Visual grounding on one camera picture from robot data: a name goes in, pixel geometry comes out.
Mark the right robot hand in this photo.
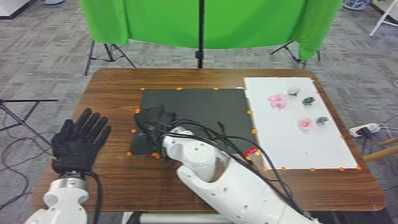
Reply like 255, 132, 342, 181
132, 104, 180, 148

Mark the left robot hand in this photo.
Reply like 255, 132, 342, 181
51, 107, 114, 175

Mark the dark mat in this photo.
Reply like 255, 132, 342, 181
127, 87, 260, 158

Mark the black folding stand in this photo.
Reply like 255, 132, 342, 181
0, 98, 61, 148

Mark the black tripod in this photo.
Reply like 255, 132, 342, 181
269, 40, 324, 70
84, 39, 139, 77

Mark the pink flower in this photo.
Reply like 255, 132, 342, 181
267, 93, 290, 102
271, 100, 290, 111
296, 116, 315, 132

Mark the black stand pole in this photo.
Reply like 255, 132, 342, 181
194, 0, 207, 70

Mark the white sheet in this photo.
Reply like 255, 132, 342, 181
242, 76, 365, 172

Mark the pale grey bar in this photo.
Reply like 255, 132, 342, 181
127, 213, 235, 224

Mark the white power strip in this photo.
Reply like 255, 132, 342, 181
347, 122, 383, 138

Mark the black cable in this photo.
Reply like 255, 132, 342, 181
139, 117, 312, 216

